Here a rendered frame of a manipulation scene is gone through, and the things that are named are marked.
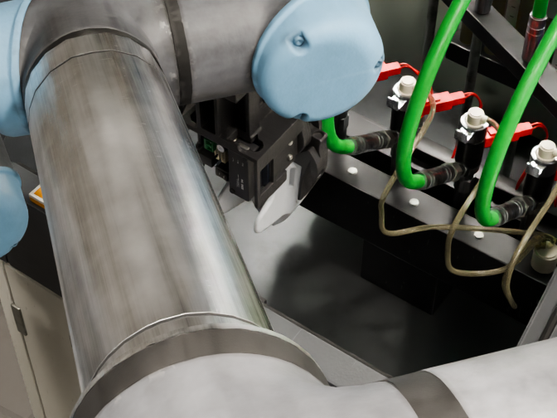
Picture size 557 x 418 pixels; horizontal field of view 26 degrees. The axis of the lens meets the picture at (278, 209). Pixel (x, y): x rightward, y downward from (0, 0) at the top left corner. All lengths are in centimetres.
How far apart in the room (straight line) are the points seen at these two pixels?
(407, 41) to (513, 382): 130
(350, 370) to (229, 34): 62
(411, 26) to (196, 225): 117
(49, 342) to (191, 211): 114
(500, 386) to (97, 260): 18
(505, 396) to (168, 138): 23
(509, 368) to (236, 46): 34
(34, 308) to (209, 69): 94
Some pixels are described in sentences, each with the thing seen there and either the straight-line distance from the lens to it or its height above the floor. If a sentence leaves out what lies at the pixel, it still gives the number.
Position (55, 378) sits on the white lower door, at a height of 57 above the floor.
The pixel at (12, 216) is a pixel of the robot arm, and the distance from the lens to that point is 84.
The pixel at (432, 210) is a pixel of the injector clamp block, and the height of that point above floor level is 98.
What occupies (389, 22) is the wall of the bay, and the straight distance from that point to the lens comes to 164.
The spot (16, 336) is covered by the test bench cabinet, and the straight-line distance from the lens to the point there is 169.
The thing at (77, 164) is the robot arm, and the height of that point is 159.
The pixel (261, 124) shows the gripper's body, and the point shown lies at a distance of 87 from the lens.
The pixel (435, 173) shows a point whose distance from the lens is 118.
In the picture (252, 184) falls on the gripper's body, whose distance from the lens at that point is 88.
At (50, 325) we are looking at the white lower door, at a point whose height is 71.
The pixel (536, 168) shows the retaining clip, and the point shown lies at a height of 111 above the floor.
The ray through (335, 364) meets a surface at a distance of 122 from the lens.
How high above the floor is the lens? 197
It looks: 49 degrees down
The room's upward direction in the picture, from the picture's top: straight up
